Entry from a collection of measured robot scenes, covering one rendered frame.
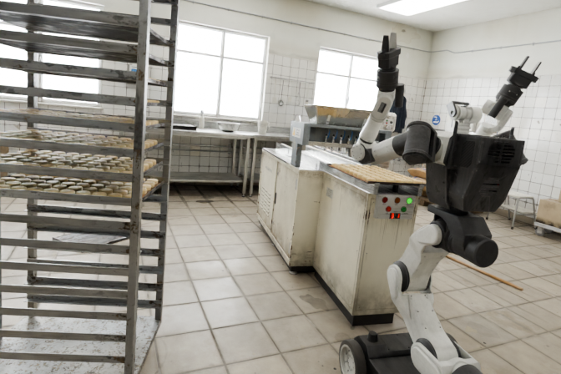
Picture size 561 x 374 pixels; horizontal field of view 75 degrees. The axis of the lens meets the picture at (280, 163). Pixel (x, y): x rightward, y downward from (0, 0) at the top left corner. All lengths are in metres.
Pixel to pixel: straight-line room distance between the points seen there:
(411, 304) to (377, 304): 0.58
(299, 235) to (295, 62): 3.78
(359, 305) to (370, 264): 0.27
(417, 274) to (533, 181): 4.58
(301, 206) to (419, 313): 1.23
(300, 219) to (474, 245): 1.51
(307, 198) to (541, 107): 4.32
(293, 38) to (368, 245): 4.41
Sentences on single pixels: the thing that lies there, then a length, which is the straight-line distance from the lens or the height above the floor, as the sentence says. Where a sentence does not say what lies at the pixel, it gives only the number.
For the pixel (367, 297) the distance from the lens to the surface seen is 2.38.
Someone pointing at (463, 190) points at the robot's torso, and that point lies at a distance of 1.51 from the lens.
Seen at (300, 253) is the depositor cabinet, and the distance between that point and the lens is 2.88.
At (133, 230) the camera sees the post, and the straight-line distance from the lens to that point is 1.43.
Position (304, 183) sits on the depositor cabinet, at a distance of 2.71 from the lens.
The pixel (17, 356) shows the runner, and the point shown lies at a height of 0.24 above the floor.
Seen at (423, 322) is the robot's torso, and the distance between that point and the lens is 1.87.
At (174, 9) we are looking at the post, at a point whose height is 1.65.
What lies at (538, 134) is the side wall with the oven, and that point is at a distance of 6.30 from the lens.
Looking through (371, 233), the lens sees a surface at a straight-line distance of 2.22.
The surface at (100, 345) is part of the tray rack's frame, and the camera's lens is 1.97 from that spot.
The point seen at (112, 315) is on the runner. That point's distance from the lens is 1.63.
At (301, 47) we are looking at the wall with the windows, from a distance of 6.16.
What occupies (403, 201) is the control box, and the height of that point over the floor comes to 0.81.
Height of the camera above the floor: 1.25
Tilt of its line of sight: 8 degrees down
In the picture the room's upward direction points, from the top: 6 degrees clockwise
